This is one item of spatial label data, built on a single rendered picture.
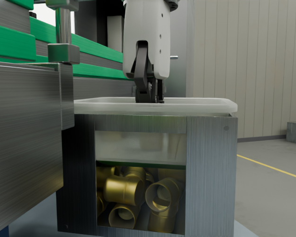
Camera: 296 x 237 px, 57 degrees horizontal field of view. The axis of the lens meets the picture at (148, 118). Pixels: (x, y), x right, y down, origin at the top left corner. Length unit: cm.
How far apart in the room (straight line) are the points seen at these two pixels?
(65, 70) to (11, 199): 14
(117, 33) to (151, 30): 98
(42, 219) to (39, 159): 40
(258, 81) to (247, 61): 44
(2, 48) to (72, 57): 8
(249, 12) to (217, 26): 72
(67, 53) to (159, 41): 11
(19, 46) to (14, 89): 5
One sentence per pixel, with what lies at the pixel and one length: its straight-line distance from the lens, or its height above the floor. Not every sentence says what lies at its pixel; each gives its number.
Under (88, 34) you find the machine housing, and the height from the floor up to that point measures 123.
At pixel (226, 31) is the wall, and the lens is 510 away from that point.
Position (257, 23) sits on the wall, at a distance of 553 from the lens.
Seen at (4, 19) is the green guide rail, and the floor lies 109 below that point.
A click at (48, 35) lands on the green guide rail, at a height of 111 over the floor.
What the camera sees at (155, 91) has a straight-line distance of 36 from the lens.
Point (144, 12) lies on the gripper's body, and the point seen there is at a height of 112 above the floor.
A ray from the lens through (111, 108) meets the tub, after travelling 32.
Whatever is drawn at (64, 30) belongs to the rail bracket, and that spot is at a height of 109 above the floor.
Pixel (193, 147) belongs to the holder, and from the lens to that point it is 31.
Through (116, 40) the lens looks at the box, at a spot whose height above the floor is 124.
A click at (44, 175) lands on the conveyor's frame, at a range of 28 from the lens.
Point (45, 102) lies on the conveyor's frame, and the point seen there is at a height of 102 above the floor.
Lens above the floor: 103
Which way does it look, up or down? 7 degrees down
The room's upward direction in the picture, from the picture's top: straight up
